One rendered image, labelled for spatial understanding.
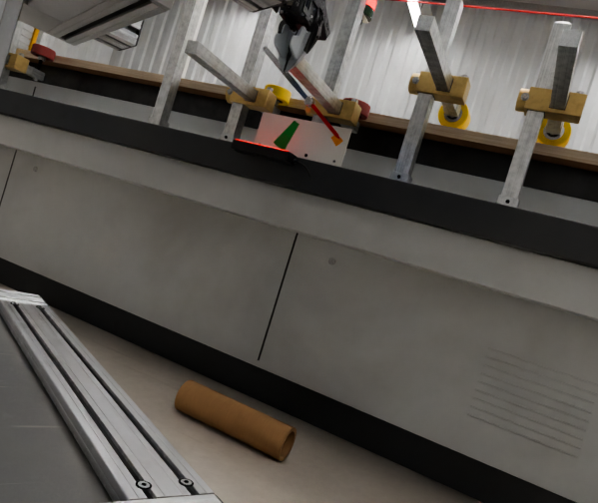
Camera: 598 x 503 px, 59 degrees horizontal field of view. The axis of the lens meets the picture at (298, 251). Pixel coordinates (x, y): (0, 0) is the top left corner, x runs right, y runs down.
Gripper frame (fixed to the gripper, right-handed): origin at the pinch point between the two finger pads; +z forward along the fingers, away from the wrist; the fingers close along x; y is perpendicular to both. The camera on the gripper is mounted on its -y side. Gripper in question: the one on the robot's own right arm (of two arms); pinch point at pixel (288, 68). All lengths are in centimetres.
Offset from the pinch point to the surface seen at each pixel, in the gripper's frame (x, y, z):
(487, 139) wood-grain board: 36, -45, -7
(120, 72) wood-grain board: -90, -45, -7
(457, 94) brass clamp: 28.7, -28.1, -11.1
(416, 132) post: 21.9, -29.1, -0.9
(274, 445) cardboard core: 15, -20, 78
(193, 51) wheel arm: -24.1, 0.2, -0.4
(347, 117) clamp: 4.1, -28.4, -1.1
